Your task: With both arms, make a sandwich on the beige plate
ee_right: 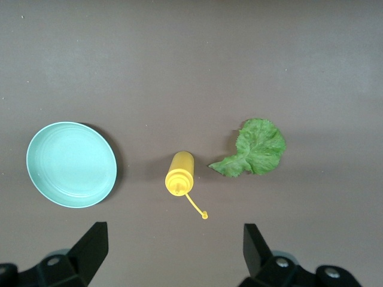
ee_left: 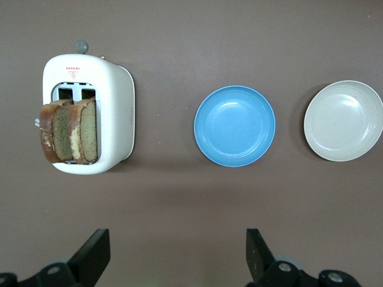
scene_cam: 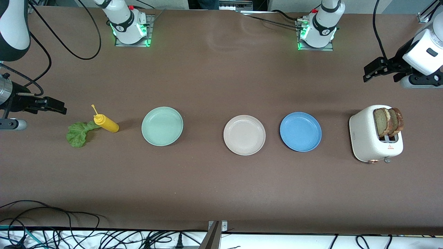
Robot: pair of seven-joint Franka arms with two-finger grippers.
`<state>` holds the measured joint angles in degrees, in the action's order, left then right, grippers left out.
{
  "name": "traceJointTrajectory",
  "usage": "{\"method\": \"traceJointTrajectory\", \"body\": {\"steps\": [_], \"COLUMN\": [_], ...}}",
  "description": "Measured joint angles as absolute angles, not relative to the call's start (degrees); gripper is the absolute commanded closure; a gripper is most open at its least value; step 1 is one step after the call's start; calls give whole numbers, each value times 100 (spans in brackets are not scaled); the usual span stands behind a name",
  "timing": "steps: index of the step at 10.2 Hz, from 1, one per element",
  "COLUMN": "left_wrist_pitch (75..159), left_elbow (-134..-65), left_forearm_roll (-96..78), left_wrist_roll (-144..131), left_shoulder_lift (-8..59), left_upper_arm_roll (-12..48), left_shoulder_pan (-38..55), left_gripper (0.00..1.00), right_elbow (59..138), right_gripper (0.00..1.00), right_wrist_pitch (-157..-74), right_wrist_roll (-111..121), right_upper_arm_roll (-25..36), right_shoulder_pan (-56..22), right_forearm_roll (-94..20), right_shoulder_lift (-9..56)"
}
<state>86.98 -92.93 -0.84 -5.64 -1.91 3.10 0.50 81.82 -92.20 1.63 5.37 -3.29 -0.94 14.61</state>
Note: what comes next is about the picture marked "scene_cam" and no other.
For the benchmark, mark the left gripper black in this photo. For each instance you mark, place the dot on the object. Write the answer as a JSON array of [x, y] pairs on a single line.
[[398, 61]]

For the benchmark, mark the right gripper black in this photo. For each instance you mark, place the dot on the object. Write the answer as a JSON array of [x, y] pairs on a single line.
[[19, 100]]

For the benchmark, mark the green lettuce leaf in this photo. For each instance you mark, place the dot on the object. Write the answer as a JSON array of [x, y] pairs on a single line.
[[78, 136]]

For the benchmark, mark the light brown bread slice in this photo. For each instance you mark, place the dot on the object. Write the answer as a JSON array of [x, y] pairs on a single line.
[[380, 122]]

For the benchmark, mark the dark crust bread slice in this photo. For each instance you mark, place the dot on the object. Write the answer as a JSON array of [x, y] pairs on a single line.
[[396, 121]]

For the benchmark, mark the yellow squeeze bottle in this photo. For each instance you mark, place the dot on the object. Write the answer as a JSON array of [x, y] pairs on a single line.
[[109, 125]]

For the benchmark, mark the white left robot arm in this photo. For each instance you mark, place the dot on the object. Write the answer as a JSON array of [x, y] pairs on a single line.
[[424, 52]]

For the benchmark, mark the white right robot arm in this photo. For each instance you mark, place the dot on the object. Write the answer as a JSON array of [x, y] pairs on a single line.
[[15, 20]]

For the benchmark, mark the blue plate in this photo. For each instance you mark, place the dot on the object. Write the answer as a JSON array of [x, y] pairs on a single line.
[[300, 131]]

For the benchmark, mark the mint green plate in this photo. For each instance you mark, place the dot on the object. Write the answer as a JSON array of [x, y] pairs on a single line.
[[162, 126]]

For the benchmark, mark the beige plate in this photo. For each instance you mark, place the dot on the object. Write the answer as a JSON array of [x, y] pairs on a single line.
[[244, 135]]

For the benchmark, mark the white toaster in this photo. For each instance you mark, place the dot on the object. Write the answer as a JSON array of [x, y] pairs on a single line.
[[363, 135]]

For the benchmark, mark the grey power strip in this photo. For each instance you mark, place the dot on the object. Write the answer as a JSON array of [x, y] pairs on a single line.
[[238, 5]]

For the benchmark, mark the brown table cover sheet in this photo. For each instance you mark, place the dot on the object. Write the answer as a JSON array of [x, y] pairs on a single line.
[[277, 190]]

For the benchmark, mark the dark blue trouser legs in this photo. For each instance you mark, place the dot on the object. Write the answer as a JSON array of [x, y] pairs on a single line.
[[207, 4]]

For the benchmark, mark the black power plug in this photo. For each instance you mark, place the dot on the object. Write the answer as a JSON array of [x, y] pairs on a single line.
[[179, 242]]

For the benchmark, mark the dark grey metal bar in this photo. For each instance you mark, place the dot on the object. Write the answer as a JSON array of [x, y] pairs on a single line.
[[211, 238]]

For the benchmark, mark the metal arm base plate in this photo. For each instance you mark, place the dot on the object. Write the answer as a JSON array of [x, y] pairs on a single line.
[[325, 49], [151, 26]]

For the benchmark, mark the aluminium frame rail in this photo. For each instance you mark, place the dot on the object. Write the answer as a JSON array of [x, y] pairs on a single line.
[[423, 18]]

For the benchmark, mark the grey metal bracket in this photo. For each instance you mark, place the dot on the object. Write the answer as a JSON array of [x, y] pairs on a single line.
[[224, 226]]

